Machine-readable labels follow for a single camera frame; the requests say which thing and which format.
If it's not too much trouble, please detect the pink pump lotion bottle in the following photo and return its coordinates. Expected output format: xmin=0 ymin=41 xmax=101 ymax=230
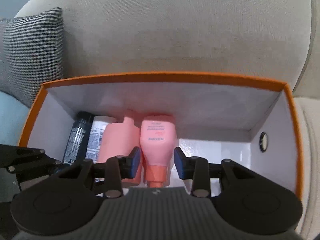
xmin=140 ymin=115 xmax=177 ymax=188

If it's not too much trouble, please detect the light blue cushion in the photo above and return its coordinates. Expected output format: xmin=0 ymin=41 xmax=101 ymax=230
xmin=0 ymin=92 xmax=29 ymax=146

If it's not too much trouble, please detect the white labelled can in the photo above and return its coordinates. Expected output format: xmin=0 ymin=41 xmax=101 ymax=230
xmin=86 ymin=116 xmax=116 ymax=163

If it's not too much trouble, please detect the orange storage box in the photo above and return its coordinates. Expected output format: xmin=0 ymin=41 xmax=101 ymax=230
xmin=18 ymin=72 xmax=304 ymax=197

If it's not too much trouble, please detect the houndstooth pillow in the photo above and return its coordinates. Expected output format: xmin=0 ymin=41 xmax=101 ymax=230
xmin=1 ymin=8 xmax=64 ymax=107

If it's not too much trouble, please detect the pink cylindrical bottle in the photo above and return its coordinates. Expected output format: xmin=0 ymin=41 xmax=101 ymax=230
xmin=96 ymin=108 xmax=143 ymax=186

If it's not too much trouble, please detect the black spray can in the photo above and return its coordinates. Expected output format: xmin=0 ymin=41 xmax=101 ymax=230
xmin=62 ymin=111 xmax=94 ymax=165

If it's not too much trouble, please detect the beige sofa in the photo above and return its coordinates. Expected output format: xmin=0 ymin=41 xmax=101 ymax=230
xmin=9 ymin=0 xmax=319 ymax=239

